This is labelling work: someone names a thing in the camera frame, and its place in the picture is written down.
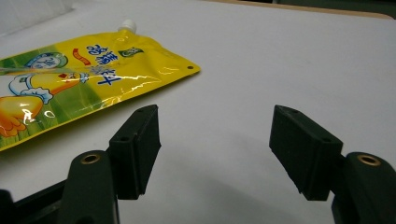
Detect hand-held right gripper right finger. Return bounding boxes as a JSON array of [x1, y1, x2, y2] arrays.
[[268, 105, 396, 224]]

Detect yellow spouted sauce pouch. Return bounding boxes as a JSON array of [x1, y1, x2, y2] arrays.
[[0, 19, 202, 152]]

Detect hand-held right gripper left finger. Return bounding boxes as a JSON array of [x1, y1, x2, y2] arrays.
[[56, 104, 163, 224]]

